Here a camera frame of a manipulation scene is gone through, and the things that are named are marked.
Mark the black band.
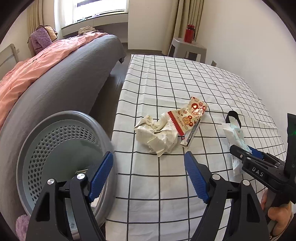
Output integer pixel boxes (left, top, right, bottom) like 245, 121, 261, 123
225, 111, 242, 128

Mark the white checkered tablecloth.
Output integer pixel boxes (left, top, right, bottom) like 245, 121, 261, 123
105, 54, 289, 241

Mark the window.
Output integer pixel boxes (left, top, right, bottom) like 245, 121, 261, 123
55, 0, 127, 26

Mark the red water bottle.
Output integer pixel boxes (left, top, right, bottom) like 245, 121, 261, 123
184, 24, 196, 43

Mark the purple fluffy slipper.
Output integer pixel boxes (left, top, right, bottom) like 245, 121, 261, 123
16, 214, 30, 237

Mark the beige cloth pile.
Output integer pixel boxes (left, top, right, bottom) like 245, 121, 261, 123
78, 27, 97, 36

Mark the crumpled white paper wrapper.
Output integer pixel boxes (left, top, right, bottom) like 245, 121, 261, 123
134, 115, 179, 158

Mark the purple knit cushion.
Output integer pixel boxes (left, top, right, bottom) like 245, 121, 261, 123
29, 26, 52, 55

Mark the beige curtain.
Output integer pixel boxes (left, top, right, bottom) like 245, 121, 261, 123
168, 0, 204, 56
26, 0, 44, 30

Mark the beige plush cushion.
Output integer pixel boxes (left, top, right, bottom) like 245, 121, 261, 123
44, 25, 59, 42

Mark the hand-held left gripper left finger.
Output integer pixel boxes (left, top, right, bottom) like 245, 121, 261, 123
25, 151, 114, 241

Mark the grey plastic stool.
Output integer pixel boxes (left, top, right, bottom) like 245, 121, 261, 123
168, 37, 207, 63

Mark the pink blanket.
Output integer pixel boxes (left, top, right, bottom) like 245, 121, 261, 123
0, 32, 109, 130

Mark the pale blue tissue pack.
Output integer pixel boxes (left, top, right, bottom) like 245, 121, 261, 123
222, 123, 251, 177

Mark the beige headboard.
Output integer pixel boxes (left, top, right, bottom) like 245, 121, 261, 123
0, 44, 20, 70

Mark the red patterned snack wrapper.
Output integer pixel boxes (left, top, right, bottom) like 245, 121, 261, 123
166, 96, 208, 138

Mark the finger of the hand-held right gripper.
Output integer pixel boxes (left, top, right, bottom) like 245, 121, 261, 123
248, 146, 279, 166
230, 145, 253, 166

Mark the grey bed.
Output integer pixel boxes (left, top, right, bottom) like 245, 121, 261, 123
0, 34, 126, 209

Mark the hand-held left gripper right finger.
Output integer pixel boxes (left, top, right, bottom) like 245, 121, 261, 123
184, 151, 271, 241

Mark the grey window bench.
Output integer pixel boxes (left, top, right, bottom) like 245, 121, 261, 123
61, 10, 129, 50

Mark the person's right hand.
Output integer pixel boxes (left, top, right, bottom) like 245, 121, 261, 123
261, 191, 295, 237

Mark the grey perforated waste basket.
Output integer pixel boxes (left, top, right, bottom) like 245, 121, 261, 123
16, 111, 116, 234

